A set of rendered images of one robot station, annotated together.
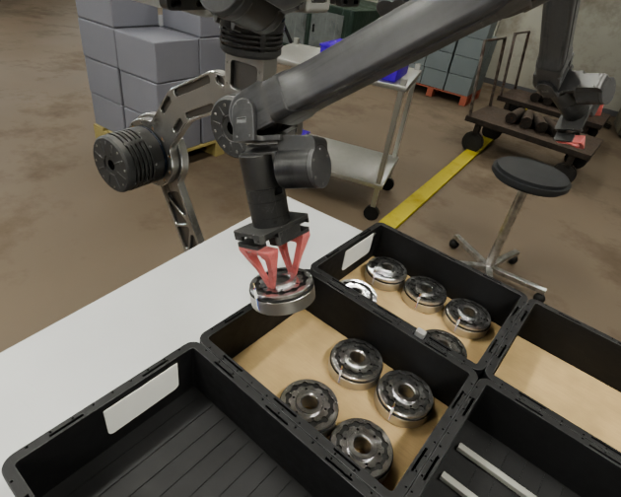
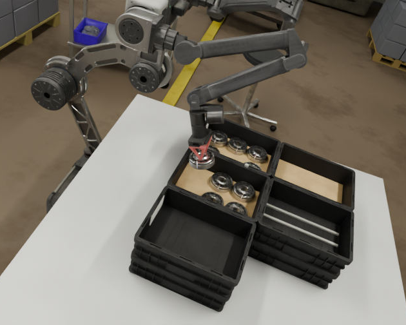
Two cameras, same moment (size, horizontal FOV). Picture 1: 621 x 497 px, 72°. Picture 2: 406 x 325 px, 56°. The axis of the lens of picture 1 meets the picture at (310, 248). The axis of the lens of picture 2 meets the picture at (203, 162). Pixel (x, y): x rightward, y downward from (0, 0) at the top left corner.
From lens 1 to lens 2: 0.94 m
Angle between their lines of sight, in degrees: 22
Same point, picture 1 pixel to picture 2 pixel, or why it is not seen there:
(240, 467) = (196, 227)
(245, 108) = (195, 98)
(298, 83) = (216, 89)
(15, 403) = (75, 231)
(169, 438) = (166, 223)
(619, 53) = not seen: outside the picture
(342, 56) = (232, 82)
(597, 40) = not seen: outside the picture
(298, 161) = (216, 116)
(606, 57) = not seen: outside the picture
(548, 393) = (291, 179)
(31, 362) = (67, 212)
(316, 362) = (205, 185)
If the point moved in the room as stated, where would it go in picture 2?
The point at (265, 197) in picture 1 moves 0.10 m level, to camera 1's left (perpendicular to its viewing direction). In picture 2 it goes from (201, 128) to (176, 127)
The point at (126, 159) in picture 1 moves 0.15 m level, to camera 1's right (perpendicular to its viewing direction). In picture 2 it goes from (61, 92) to (93, 93)
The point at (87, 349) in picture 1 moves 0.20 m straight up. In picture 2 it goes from (89, 201) to (91, 169)
